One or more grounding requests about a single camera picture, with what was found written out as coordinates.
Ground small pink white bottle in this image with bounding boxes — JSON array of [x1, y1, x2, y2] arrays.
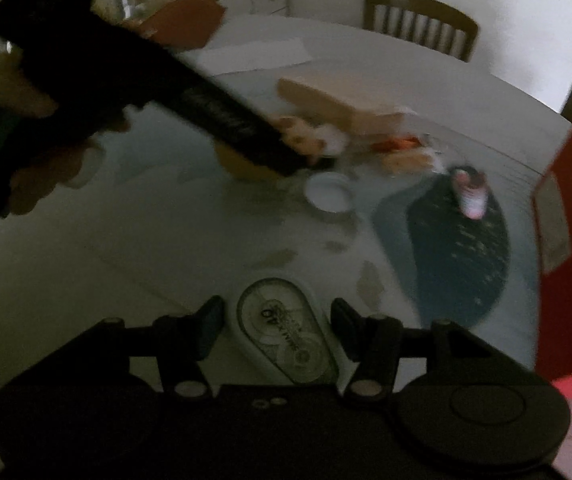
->
[[452, 168, 488, 220]]

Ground beige sponge block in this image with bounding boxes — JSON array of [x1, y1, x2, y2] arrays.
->
[[276, 73, 417, 136]]

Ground yellow plush toy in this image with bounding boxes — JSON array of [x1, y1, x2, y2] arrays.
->
[[269, 115, 349, 157]]

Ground person's left hand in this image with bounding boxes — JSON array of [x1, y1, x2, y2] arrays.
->
[[0, 53, 130, 218]]

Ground dark green patterned mat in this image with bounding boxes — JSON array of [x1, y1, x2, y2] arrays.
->
[[371, 169, 541, 330]]

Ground white round lid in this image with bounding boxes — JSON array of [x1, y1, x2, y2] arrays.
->
[[303, 171, 353, 214]]

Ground white paper sheet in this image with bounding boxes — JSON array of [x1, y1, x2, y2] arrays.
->
[[183, 38, 313, 76]]

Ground red snack wrapper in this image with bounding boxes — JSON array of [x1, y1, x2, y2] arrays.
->
[[371, 136, 440, 174]]

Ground dark wooden chair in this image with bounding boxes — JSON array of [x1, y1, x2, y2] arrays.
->
[[363, 0, 480, 63]]

